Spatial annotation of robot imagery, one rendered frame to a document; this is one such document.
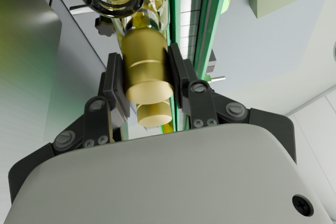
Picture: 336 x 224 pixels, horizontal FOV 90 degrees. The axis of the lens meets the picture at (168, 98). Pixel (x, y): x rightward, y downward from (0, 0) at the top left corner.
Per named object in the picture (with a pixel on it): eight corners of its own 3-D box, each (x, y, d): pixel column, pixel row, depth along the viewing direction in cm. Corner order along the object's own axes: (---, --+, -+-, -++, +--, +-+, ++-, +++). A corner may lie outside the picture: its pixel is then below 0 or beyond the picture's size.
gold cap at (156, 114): (172, 83, 19) (179, 119, 17) (147, 95, 21) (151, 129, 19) (153, 70, 16) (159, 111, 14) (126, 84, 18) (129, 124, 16)
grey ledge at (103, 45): (59, -42, 34) (51, -8, 29) (102, -49, 34) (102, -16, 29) (144, 116, 119) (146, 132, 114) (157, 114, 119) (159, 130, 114)
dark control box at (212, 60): (191, 47, 68) (196, 63, 65) (211, 44, 68) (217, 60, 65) (190, 60, 76) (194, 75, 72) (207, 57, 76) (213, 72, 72)
